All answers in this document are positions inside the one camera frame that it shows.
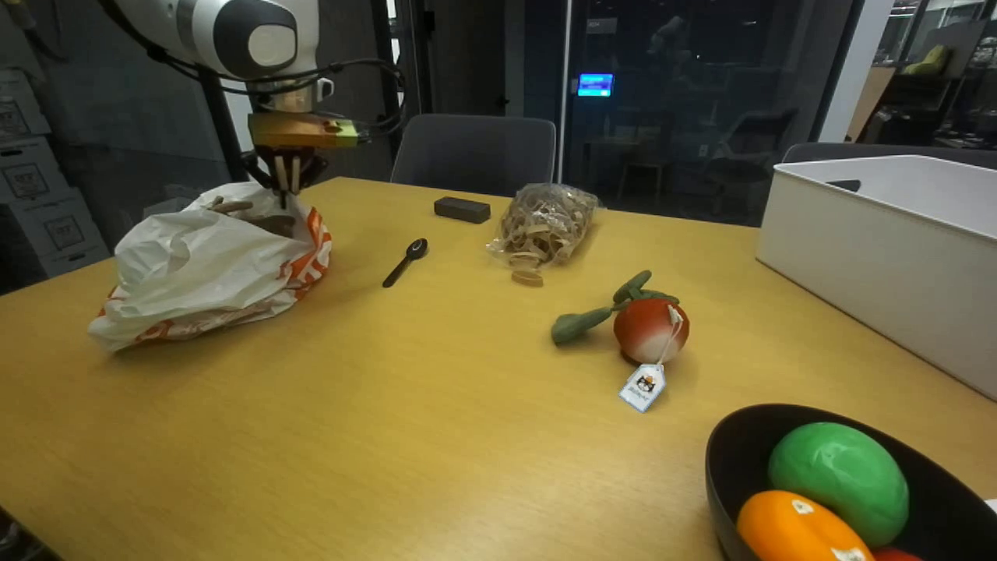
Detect clear bag of rubber bands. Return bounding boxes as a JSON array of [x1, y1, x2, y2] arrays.
[[485, 179, 605, 282]]

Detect white paper tag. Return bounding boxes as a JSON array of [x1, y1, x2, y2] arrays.
[[616, 359, 669, 416]]

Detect grey stacked storage crates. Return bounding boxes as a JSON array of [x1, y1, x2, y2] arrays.
[[0, 61, 108, 281]]

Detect white rectangular box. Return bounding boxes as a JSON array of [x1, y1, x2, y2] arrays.
[[753, 151, 997, 405]]

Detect red plush radish green leaves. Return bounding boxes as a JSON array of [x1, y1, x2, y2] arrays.
[[548, 269, 693, 368]]

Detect glowing blue screen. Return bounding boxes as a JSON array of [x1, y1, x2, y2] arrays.
[[572, 69, 620, 103]]

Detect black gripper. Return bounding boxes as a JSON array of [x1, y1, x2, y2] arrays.
[[250, 109, 335, 212]]

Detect black bowl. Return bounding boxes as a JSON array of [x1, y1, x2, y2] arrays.
[[705, 399, 997, 561]]

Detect grey office chair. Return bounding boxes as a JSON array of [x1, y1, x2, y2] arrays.
[[389, 109, 559, 199]]

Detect white plastic bag orange print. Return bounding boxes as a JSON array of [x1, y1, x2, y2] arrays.
[[83, 176, 340, 355]]

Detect green egg-shaped toy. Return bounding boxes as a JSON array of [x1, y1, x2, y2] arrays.
[[766, 416, 916, 550]]

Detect dark grey rectangular block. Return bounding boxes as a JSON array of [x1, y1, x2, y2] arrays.
[[430, 192, 494, 227]]

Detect white metal frame post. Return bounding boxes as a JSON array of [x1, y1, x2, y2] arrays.
[[815, 0, 897, 145], [553, 0, 577, 188]]

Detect orange egg-shaped toy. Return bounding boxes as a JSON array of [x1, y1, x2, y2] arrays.
[[736, 485, 879, 561]]

